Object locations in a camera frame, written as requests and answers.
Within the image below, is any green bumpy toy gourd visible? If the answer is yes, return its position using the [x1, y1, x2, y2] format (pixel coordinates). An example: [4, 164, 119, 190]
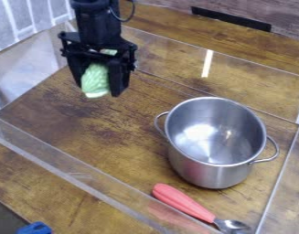
[80, 63, 110, 99]

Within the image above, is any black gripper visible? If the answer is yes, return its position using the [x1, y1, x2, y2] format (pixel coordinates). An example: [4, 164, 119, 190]
[59, 0, 136, 97]

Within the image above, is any black cable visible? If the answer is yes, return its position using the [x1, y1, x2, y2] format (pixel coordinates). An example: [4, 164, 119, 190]
[107, 0, 136, 23]

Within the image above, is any silver metal pot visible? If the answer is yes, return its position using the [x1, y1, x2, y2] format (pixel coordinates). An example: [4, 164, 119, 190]
[154, 97, 275, 189]

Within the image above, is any clear acrylic enclosure wall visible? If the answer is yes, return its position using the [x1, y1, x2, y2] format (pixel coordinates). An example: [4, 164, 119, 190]
[0, 27, 299, 234]

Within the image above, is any red handled metal spoon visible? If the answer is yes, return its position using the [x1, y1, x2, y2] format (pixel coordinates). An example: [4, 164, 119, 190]
[152, 183, 253, 234]

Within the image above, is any black strip on wall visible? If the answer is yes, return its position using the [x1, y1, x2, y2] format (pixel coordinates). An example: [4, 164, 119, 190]
[191, 6, 273, 32]

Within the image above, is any blue object at edge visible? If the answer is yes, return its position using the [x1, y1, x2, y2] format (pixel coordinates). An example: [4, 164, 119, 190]
[16, 221, 52, 234]

